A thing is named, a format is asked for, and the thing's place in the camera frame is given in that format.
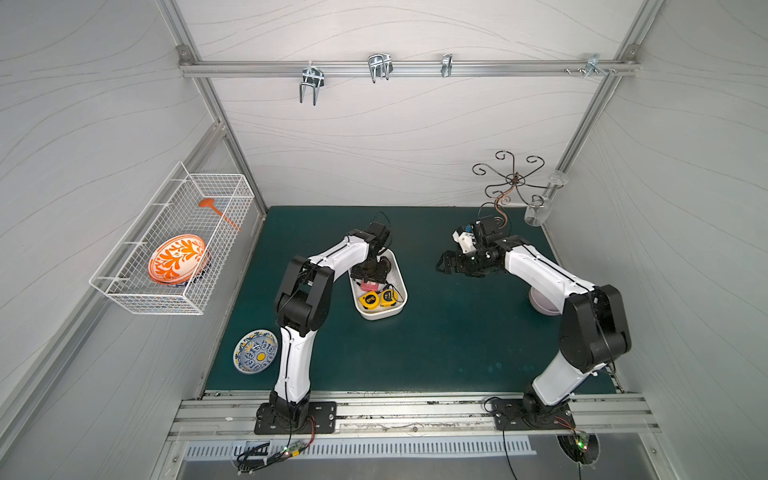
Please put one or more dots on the pink tape measure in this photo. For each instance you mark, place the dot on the pink tape measure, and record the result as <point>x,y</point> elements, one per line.
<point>369,286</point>

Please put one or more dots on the white vent grille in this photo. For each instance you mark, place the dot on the white vent grille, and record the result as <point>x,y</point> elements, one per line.
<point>370,448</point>

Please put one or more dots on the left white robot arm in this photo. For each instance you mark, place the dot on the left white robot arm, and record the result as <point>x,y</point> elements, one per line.
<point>303,304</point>

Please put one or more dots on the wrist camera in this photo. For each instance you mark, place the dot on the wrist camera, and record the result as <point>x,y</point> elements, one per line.
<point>380,233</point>
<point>465,238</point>

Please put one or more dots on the orange funnel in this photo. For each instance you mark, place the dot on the orange funnel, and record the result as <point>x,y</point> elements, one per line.
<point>210,204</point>

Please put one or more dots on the white wire basket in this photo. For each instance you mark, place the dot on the white wire basket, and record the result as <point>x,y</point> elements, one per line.
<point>123,276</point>

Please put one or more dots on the orange patterned plate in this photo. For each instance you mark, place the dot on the orange patterned plate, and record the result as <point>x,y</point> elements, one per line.
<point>178,260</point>

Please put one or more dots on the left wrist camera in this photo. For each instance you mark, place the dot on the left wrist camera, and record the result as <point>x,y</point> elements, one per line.
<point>380,233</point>

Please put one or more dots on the white storage box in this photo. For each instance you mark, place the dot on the white storage box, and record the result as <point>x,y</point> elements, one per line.
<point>394,279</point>

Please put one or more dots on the brown metal jewelry stand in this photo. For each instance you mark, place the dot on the brown metal jewelry stand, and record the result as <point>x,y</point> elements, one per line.
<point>499,194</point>

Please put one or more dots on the metal bracket hook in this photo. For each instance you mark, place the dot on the metal bracket hook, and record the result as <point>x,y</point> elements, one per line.
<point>592,68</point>

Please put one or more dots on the small metal hook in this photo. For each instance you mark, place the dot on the small metal hook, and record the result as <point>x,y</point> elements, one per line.
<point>446,65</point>

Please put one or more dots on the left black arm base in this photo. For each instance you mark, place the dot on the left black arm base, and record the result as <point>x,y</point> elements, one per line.
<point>278,416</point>

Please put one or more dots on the double prong metal hook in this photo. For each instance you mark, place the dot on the double prong metal hook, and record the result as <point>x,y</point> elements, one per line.
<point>312,80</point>

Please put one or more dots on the lilac bowl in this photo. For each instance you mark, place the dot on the lilac bowl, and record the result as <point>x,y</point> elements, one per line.
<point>541,304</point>

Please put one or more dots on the curved metal hook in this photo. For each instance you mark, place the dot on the curved metal hook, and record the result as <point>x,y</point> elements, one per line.
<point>380,66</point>

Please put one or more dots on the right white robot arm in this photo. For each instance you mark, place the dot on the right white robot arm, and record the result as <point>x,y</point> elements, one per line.
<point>593,330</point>

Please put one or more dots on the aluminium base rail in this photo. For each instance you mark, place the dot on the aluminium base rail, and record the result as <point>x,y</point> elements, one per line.
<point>232,414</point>

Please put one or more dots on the blue yellow patterned plate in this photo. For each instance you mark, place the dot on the blue yellow patterned plate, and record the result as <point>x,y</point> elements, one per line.
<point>255,352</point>

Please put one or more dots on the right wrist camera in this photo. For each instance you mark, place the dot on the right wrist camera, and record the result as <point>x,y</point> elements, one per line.
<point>465,238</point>

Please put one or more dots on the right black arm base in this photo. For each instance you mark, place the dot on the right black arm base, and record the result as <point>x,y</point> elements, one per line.
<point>528,413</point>

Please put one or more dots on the clear glass cup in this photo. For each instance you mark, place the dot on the clear glass cup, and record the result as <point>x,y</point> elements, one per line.
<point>540,206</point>

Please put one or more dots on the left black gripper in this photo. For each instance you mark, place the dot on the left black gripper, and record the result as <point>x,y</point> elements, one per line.
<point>372,273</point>

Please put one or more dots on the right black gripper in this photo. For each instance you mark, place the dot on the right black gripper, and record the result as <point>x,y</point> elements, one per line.
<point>462,261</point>

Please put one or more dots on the aluminium cross rail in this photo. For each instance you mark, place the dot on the aluminium cross rail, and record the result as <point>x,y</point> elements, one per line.
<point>402,68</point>

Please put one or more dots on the black yellow tape measure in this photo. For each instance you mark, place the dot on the black yellow tape measure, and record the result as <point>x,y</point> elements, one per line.
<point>389,297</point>

